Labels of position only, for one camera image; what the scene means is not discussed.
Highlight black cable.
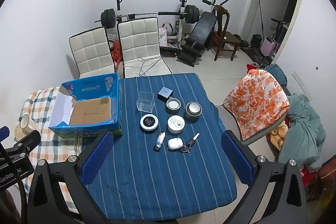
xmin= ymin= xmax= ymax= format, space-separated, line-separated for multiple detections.
xmin=0 ymin=145 xmax=28 ymax=217

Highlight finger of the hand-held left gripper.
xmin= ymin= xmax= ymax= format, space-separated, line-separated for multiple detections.
xmin=0 ymin=126 xmax=10 ymax=142
xmin=5 ymin=131 xmax=42 ymax=159

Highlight brown wooden chair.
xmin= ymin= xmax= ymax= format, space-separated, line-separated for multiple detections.
xmin=211 ymin=5 xmax=242 ymax=62

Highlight small grey-blue box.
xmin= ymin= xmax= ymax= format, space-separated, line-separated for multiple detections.
xmin=157 ymin=86 xmax=174 ymax=100

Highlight red yellow printed cloth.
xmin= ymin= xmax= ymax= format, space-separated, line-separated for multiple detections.
xmin=266 ymin=122 xmax=289 ymax=153

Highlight orange floral cloth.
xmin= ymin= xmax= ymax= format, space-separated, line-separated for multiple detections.
xmin=224 ymin=69 xmax=290 ymax=141

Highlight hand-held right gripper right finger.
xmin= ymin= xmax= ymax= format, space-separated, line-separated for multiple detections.
xmin=221 ymin=130 xmax=308 ymax=224

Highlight pink suitcase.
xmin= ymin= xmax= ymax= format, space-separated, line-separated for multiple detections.
xmin=260 ymin=35 xmax=279 ymax=56

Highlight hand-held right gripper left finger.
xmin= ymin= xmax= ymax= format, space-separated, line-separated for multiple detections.
xmin=26 ymin=130 xmax=114 ymax=224

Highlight blue striped tablecloth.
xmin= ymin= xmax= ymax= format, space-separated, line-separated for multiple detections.
xmin=81 ymin=73 xmax=238 ymax=222

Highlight white barbell rack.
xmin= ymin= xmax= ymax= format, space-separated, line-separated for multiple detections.
xmin=115 ymin=0 xmax=189 ymax=48

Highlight clear acrylic box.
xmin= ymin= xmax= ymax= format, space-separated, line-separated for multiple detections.
xmin=136 ymin=91 xmax=155 ymax=112

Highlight black workout bench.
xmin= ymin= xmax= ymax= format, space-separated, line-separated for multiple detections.
xmin=176 ymin=0 xmax=230 ymax=68

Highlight small round white-lid tin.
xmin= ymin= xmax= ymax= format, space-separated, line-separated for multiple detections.
xmin=166 ymin=98 xmax=181 ymax=112

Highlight wire clothes hangers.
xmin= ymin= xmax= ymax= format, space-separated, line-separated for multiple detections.
xmin=121 ymin=55 xmax=164 ymax=76

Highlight red plastic bag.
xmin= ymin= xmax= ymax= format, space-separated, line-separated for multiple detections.
xmin=110 ymin=40 xmax=123 ymax=64

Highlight colourful printed tube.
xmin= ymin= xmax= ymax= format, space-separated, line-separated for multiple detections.
xmin=154 ymin=132 xmax=166 ymax=152

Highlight orange blue checkered cloth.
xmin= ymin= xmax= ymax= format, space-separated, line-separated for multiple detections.
xmin=14 ymin=86 xmax=87 ymax=214

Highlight small black bag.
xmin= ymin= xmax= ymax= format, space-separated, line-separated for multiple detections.
xmin=251 ymin=34 xmax=264 ymax=47

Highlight pink paper bag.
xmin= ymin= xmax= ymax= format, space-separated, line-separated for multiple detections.
xmin=159 ymin=23 xmax=174 ymax=47

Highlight car key bunch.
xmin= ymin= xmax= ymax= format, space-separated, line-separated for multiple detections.
xmin=179 ymin=133 xmax=200 ymax=156

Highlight white mug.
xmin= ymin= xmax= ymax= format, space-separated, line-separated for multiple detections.
xmin=14 ymin=114 xmax=36 ymax=139

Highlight round jar with black lid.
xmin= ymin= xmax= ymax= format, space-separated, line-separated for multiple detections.
xmin=140 ymin=114 xmax=159 ymax=131

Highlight metal tin with perforated lid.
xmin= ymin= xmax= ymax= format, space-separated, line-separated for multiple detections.
xmin=185 ymin=102 xmax=203 ymax=119

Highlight red cardboard box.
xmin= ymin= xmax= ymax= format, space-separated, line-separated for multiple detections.
xmin=299 ymin=158 xmax=336 ymax=203

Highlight person's left forearm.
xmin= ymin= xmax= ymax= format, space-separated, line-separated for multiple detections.
xmin=0 ymin=189 xmax=20 ymax=224

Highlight white door frame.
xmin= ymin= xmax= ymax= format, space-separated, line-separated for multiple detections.
xmin=241 ymin=0 xmax=306 ymax=62

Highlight white round tin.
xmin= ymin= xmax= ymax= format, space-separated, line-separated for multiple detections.
xmin=167 ymin=115 xmax=185 ymax=134

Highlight blue cardboard box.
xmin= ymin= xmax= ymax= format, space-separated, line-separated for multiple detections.
xmin=48 ymin=72 xmax=124 ymax=138

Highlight grey chair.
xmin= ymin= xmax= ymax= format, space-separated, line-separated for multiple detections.
xmin=222 ymin=103 xmax=292 ymax=146

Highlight dark teal cloth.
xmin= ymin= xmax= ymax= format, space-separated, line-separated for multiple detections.
xmin=265 ymin=64 xmax=288 ymax=85

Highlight black barbell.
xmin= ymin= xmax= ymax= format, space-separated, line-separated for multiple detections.
xmin=94 ymin=4 xmax=200 ymax=29

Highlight white padded chair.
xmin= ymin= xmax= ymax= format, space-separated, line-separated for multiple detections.
xmin=69 ymin=27 xmax=117 ymax=80
xmin=117 ymin=17 xmax=174 ymax=79

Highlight light teal clothes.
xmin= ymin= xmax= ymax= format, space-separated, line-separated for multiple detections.
xmin=278 ymin=94 xmax=326 ymax=172

